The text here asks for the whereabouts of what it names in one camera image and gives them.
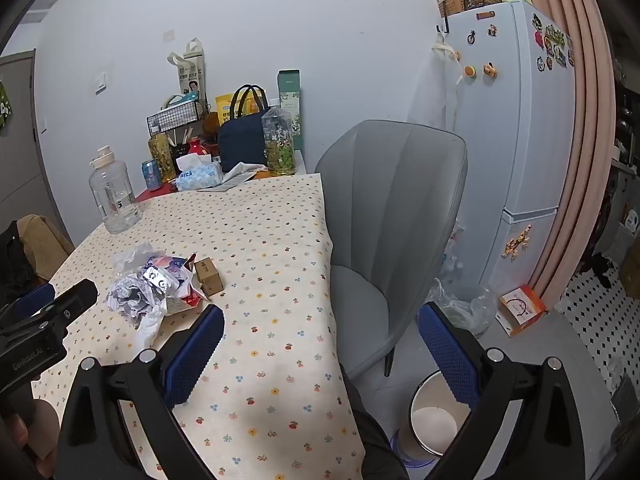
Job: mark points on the yellow snack bag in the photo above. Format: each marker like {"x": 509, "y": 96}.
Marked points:
{"x": 224, "y": 105}

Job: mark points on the large clear water jug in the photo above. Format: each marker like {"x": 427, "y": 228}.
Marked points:
{"x": 117, "y": 200}

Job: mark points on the pink curtain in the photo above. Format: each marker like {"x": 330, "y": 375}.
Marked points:
{"x": 575, "y": 160}

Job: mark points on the large cardboard box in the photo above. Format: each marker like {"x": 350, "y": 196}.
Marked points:
{"x": 631, "y": 265}

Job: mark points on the orange and white box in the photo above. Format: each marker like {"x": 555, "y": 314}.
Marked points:
{"x": 520, "y": 310}

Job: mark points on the cluster of fridge magnets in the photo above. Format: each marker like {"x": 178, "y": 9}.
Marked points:
{"x": 552, "y": 42}

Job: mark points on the floral tablecloth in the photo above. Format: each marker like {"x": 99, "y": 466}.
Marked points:
{"x": 260, "y": 260}

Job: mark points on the clear plastic bag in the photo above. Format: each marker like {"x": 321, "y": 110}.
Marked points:
{"x": 470, "y": 310}

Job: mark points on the black hook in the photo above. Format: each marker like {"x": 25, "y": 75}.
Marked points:
{"x": 445, "y": 22}

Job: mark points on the navy lunch bag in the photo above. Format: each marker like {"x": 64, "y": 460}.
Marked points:
{"x": 240, "y": 140}

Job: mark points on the black cloth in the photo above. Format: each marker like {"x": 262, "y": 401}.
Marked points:
{"x": 15, "y": 260}

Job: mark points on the grey chair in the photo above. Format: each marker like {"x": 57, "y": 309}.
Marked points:
{"x": 390, "y": 200}

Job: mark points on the blue soda can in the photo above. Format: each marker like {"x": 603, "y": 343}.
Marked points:
{"x": 151, "y": 175}

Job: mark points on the red bottle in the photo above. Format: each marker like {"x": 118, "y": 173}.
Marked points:
{"x": 195, "y": 147}

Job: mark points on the black utensil holder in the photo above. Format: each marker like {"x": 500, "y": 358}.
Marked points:
{"x": 180, "y": 152}

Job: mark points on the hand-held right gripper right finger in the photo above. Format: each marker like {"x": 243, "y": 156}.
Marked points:
{"x": 445, "y": 355}

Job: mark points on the orange figure fridge magnet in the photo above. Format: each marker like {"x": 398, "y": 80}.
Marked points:
{"x": 490, "y": 70}

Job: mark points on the white fridge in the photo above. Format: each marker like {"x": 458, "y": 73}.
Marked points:
{"x": 500, "y": 135}

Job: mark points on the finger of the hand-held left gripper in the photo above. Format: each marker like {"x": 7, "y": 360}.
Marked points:
{"x": 35, "y": 300}
{"x": 80, "y": 292}

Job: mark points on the pink and blue snack wrapper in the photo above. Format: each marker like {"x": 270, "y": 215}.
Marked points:
{"x": 172, "y": 265}

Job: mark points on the red wrapper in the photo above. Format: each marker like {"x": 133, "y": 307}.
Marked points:
{"x": 192, "y": 297}

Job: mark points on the gold lizard fridge magnet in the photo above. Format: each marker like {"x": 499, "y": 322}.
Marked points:
{"x": 517, "y": 245}

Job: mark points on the large green tea bottle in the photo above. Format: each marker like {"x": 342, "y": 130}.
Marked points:
{"x": 279, "y": 150}

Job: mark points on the brown jacket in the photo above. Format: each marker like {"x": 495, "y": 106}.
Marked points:
{"x": 45, "y": 245}

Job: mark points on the tall green box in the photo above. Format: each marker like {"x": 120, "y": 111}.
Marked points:
{"x": 290, "y": 90}

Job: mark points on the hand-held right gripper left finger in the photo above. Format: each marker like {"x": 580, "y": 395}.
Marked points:
{"x": 195, "y": 355}

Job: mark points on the brown plush toy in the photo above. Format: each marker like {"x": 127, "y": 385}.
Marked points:
{"x": 211, "y": 124}

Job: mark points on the white tissue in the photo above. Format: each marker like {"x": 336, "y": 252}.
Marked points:
{"x": 150, "y": 325}

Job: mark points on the red mat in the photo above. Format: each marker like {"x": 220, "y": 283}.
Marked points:
{"x": 150, "y": 195}

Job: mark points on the brown woven basket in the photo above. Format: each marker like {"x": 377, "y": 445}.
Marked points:
{"x": 452, "y": 6}

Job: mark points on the white wall switch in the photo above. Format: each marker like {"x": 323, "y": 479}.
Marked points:
{"x": 100, "y": 82}

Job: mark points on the white printed tote bag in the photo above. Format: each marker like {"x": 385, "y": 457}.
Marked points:
{"x": 192, "y": 75}

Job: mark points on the person's left hand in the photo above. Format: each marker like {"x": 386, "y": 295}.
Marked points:
{"x": 35, "y": 435}

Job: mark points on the burger fridge magnet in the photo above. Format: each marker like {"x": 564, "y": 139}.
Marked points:
{"x": 469, "y": 71}

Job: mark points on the white trash bin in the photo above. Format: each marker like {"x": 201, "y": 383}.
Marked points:
{"x": 432, "y": 425}

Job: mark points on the white hanging bag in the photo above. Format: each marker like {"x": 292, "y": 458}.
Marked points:
{"x": 435, "y": 95}

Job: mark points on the person's dark clothing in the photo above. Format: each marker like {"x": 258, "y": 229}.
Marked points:
{"x": 375, "y": 440}

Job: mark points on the blue tissue box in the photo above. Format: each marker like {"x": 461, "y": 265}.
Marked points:
{"x": 200, "y": 177}

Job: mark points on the storage shelf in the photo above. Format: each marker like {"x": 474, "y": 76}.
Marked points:
{"x": 625, "y": 135}

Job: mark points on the silver blister pack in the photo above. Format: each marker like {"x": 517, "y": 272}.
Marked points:
{"x": 155, "y": 278}

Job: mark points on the small cardboard box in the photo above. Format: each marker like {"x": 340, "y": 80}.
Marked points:
{"x": 209, "y": 277}

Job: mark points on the grey door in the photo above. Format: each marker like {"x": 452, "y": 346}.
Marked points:
{"x": 25, "y": 160}

